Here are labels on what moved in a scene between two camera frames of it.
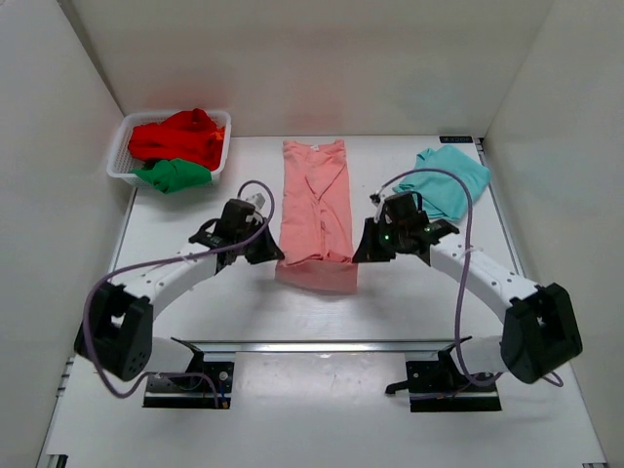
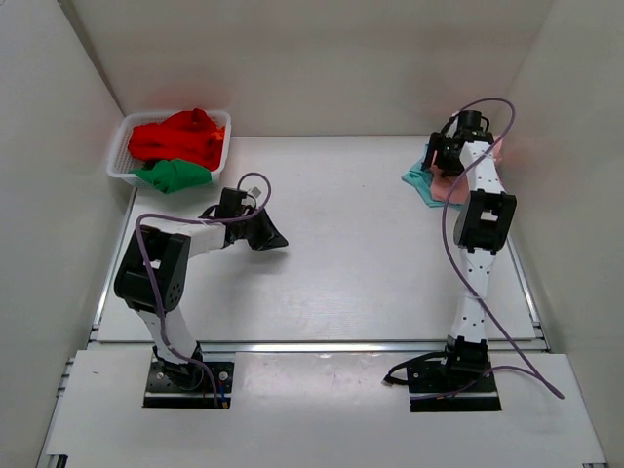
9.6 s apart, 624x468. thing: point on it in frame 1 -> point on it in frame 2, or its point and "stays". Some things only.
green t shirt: [172, 175] stays
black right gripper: [368, 251] -> [441, 143]
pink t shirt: [316, 244] -> [441, 182]
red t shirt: [192, 136] stays
